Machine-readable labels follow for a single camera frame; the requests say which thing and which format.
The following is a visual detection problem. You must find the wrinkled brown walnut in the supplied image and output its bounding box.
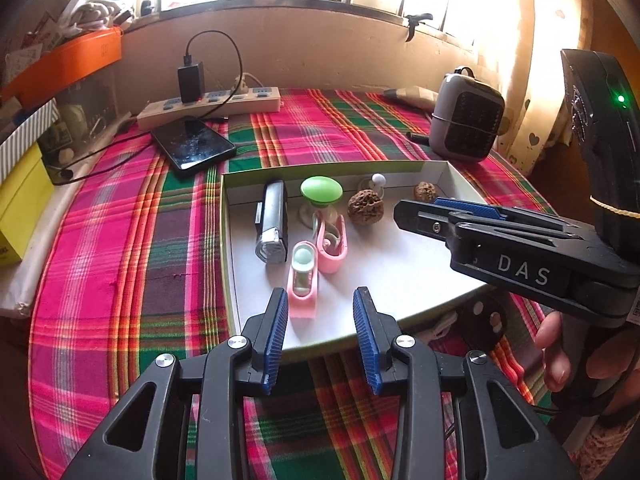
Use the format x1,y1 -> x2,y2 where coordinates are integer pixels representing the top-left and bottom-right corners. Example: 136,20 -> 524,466
347,188 -> 385,226

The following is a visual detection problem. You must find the black round disc with buttons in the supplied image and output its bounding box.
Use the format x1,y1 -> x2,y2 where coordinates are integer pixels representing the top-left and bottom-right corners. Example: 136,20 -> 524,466
457,294 -> 508,353

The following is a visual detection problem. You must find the pink clip with mint pad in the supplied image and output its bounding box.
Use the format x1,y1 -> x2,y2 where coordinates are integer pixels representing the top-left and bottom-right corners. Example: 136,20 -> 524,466
286,240 -> 319,318

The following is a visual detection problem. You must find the person's right hand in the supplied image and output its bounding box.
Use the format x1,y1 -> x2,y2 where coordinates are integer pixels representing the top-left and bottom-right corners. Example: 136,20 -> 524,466
534,311 -> 639,415

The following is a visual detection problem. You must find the small white knob stand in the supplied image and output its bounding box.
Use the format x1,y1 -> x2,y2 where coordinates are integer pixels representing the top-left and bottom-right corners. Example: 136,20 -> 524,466
358,172 -> 386,198

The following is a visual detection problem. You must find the pink clip in box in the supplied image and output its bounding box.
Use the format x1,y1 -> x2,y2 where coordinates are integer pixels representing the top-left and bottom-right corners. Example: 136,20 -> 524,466
314,210 -> 348,274

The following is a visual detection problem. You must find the grey portable heater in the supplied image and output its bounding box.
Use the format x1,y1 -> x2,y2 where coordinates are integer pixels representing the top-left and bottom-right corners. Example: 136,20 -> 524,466
428,66 -> 504,162

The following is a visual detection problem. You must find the green mushroom-shaped knob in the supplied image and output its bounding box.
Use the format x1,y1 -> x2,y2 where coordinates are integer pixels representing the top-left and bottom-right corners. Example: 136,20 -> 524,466
298,176 -> 343,229

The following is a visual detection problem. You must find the shallow white cardboard box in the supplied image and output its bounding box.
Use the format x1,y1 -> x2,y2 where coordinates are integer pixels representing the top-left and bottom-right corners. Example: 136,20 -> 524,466
220,162 -> 486,361

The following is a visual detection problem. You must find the beige electric shaver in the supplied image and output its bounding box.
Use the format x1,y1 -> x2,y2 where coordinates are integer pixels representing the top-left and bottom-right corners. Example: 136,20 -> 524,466
383,86 -> 438,113

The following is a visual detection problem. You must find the silver bike light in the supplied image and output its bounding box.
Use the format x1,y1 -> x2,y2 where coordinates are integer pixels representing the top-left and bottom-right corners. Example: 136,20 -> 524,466
254,180 -> 288,264

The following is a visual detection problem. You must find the plaid blanket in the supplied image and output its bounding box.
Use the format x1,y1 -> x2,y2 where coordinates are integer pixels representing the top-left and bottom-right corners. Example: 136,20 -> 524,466
28,88 -> 557,480

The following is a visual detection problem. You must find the beige power strip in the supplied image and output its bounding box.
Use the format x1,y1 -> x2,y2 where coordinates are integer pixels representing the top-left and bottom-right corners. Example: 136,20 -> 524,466
137,87 -> 281,130

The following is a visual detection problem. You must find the heart-pattern curtain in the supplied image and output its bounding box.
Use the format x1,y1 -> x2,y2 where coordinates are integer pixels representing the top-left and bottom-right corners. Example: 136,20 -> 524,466
496,0 -> 593,176

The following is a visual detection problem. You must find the black smartphone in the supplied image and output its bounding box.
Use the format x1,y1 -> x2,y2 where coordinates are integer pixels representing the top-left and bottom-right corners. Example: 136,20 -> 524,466
151,117 -> 236,178

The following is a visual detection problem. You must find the yellow box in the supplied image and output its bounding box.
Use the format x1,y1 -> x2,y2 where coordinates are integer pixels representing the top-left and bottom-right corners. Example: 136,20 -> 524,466
0,143 -> 53,266

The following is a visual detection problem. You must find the striped grey box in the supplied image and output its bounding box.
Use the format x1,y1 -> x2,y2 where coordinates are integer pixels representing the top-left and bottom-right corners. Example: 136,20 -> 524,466
0,99 -> 60,183

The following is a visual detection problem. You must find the orange tray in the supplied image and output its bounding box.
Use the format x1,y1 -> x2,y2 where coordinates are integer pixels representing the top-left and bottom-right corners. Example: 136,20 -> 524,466
1,27 -> 122,110

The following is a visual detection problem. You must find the white coiled cable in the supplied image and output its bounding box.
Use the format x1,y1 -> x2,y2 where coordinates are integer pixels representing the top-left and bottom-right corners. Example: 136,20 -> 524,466
412,309 -> 461,346

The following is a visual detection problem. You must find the black charger with cable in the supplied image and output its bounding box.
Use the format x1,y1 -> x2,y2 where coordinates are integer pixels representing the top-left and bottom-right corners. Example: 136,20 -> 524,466
177,29 -> 244,120

